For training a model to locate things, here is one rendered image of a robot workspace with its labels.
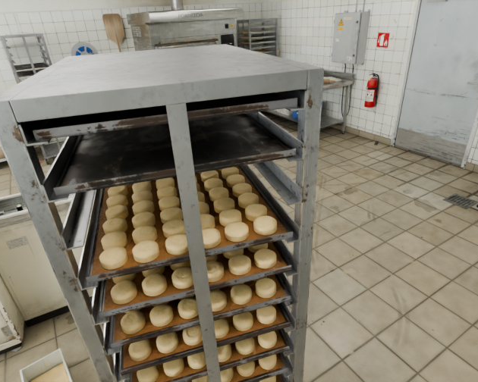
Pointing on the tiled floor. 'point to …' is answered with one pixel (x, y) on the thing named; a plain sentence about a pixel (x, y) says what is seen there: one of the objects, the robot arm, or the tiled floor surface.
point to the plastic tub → (47, 369)
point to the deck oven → (183, 28)
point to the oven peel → (114, 28)
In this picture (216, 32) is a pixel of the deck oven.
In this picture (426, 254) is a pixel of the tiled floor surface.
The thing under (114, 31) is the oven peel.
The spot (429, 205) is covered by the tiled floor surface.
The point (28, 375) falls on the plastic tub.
